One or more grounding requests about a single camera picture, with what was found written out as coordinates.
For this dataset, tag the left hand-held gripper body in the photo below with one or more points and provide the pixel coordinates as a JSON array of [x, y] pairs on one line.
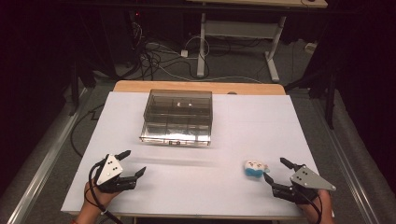
[[109, 170]]

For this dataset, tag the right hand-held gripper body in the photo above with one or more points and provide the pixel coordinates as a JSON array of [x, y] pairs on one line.
[[308, 180]]

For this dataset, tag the white and blue plush toy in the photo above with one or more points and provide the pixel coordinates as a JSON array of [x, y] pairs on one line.
[[256, 168]]

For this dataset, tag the person's right hand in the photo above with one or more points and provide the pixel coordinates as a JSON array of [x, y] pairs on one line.
[[322, 207]]

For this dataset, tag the person's left hand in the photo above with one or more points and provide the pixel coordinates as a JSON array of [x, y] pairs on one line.
[[93, 196]]

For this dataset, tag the white table cover sheet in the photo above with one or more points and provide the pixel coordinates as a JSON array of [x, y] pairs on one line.
[[249, 130]]

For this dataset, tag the clear plastic drawer box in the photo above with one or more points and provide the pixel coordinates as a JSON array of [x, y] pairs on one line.
[[177, 116]]

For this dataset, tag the black stand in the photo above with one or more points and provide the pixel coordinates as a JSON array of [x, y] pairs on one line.
[[330, 102], [74, 87]]

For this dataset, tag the white power adapter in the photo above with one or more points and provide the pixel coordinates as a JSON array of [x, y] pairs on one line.
[[184, 53]]

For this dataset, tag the white-framed desk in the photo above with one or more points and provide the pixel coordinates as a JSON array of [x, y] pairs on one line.
[[239, 29]]

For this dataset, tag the metal floor rail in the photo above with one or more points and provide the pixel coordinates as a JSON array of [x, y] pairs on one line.
[[46, 168], [351, 174]]

